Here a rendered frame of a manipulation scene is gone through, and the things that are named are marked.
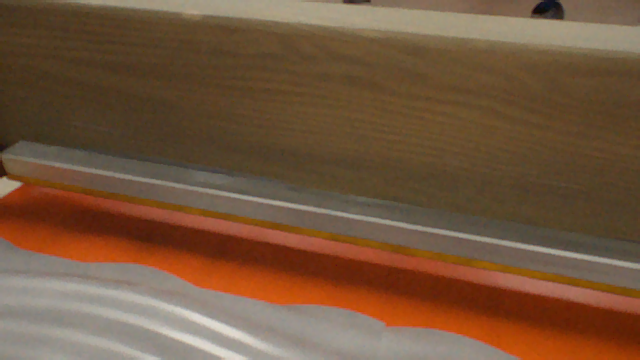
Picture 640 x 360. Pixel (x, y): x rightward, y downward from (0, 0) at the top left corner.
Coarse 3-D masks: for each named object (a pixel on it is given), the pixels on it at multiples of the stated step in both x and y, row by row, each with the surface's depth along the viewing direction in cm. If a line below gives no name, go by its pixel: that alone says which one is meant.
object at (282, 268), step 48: (48, 192) 26; (48, 240) 23; (96, 240) 23; (144, 240) 23; (192, 240) 23; (240, 240) 23; (288, 240) 23; (240, 288) 20; (288, 288) 20; (336, 288) 20; (384, 288) 20
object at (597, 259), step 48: (144, 192) 20; (192, 192) 19; (240, 192) 19; (288, 192) 19; (336, 192) 19; (384, 240) 18; (432, 240) 18; (480, 240) 17; (528, 240) 17; (576, 240) 17
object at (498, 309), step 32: (416, 256) 22; (416, 288) 20; (448, 288) 20; (480, 288) 21; (512, 288) 21; (544, 288) 21; (576, 288) 21; (416, 320) 19; (448, 320) 19; (480, 320) 19; (512, 320) 19; (544, 320) 19; (576, 320) 19; (608, 320) 19; (512, 352) 18; (544, 352) 18; (576, 352) 18; (608, 352) 18
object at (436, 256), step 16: (16, 176) 25; (80, 192) 25; (96, 192) 24; (112, 192) 24; (160, 208) 24; (176, 208) 23; (192, 208) 23; (256, 224) 23; (272, 224) 22; (288, 224) 22; (336, 240) 22; (352, 240) 22; (368, 240) 21; (432, 256) 21; (448, 256) 21; (512, 272) 20; (528, 272) 20; (544, 272) 20; (592, 288) 20; (608, 288) 19; (624, 288) 19
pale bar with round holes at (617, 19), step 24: (312, 0) 39; (336, 0) 38; (360, 0) 42; (384, 0) 37; (408, 0) 37; (432, 0) 36; (456, 0) 36; (480, 0) 35; (504, 0) 35; (528, 0) 35; (576, 0) 34; (600, 0) 33; (624, 0) 33; (624, 24) 34
